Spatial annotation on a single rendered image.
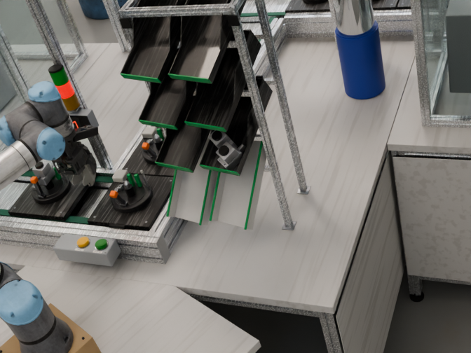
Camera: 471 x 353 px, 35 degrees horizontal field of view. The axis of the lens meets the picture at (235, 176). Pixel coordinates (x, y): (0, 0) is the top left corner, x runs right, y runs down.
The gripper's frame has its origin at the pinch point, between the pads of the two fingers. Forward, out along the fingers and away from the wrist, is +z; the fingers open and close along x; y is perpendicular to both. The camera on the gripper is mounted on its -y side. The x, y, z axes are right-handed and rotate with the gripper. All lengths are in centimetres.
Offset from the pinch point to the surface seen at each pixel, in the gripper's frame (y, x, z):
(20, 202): -13, -48, 26
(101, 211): -12.4, -14.0, 26.2
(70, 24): -120, -87, 18
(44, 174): -18.4, -36.8, 16.7
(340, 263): -11, 68, 37
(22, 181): -29, -61, 31
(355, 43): -92, 56, 12
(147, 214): -12.8, 3.9, 26.2
